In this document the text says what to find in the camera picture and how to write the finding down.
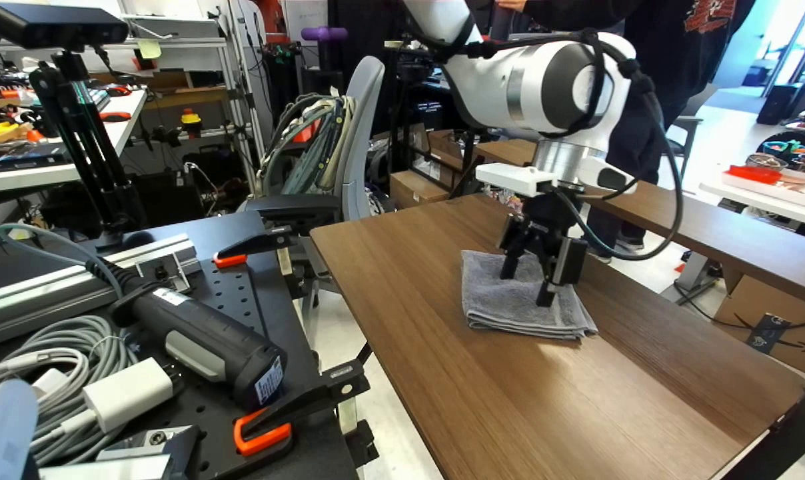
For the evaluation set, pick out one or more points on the red flat tool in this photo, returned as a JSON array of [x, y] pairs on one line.
[[752, 172]]

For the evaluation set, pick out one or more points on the pale blue rounded object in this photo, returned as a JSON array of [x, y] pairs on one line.
[[3, 436]]

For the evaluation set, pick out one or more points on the small cardboard box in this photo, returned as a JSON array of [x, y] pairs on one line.
[[417, 187]]

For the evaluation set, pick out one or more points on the black handheld power tool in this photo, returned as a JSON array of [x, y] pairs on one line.
[[205, 343]]

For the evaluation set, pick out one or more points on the white power adapter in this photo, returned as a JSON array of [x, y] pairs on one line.
[[125, 395]]

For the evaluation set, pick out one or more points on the white side table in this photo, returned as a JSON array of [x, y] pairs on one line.
[[766, 195]]

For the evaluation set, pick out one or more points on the black clamp orange tip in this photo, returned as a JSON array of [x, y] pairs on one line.
[[243, 255]]

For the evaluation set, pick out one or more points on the black stereo camera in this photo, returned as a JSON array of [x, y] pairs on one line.
[[52, 21]]

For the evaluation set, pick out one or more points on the white cluttered workbench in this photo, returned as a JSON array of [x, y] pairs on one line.
[[29, 175]]

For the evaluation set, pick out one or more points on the grey office chair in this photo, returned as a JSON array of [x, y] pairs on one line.
[[364, 135]]

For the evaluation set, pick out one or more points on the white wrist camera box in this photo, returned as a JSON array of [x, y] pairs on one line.
[[512, 179]]

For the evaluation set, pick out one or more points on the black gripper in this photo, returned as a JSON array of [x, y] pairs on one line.
[[551, 215]]

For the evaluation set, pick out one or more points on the purple cylinder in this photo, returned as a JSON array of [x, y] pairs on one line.
[[324, 32]]

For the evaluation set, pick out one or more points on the grey cloth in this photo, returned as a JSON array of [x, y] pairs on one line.
[[511, 308]]

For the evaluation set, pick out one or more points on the large cardboard box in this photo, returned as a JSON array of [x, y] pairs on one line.
[[804, 316]]

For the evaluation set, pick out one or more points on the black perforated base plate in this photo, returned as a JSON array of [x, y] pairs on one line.
[[243, 301]]

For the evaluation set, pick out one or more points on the aluminium extrusion rail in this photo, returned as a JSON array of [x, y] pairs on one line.
[[57, 284]]

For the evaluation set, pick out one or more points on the black camera tripod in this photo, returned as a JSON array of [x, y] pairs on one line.
[[87, 149]]

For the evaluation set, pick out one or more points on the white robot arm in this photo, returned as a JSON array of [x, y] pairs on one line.
[[525, 83]]

